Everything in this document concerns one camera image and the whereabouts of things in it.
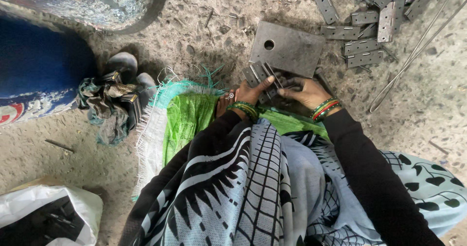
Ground person's left hand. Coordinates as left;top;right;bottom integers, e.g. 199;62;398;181
215;75;276;121

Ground person's right hand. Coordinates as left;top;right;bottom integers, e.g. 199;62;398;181
277;78;332;110

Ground fanned bundle of metal hinges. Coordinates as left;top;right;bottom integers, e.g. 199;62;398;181
242;61;284;104

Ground dark metal strip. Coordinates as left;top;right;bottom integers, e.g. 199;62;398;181
315;68;335;94

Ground grey steel plate with hole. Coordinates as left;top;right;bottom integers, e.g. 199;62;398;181
249;20;326;79

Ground green and red bangles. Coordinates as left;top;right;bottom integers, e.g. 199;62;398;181
310;96;343;123

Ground green and gold bangles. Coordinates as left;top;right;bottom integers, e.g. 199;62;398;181
225;101;260;123

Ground green woven plastic sack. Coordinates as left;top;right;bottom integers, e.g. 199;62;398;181
132;68;330;200

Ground pile of loose grey hinges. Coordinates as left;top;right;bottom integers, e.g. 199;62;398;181
312;0;439;69

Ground person's patterned light blue garment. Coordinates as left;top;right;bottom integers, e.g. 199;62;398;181
120;118;467;246

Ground black shoe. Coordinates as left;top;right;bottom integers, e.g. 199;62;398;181
102;52;139;85
120;72;158;131

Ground dirty crumpled rag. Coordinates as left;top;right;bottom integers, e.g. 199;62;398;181
76;78;141;147

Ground paint-stained metal drum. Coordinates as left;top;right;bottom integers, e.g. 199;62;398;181
0;0;169;35

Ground thin dark metal rod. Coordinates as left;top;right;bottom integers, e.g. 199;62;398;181
44;139;75;153

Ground blue metal drum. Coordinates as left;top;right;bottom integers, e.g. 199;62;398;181
0;12;98;127

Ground white plastic bag of parts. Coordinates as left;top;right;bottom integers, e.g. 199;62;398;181
0;183;104;246

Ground bent steel wire rod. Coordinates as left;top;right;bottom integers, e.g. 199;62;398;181
368;0;467;114

